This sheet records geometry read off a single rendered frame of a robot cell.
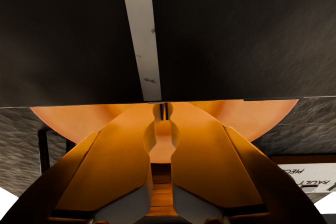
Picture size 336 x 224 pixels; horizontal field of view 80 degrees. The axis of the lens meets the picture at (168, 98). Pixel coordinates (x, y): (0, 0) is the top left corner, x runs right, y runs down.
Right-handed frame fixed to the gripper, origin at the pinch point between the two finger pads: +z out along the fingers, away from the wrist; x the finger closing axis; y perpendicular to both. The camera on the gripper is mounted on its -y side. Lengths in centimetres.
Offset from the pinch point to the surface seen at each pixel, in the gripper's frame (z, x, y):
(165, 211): 1.2, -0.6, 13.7
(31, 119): 8.9, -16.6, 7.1
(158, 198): 3.0, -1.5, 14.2
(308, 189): 23, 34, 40
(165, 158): 0.7, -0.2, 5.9
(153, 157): 0.7, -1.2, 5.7
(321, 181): 22, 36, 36
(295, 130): 18.0, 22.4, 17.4
